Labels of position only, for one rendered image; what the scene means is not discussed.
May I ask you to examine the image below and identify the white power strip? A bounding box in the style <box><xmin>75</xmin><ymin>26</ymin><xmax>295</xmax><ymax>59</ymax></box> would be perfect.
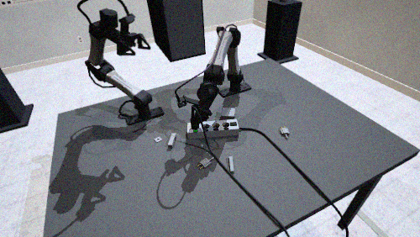
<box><xmin>187</xmin><ymin>119</ymin><xmax>239</xmax><ymax>139</ymax></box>

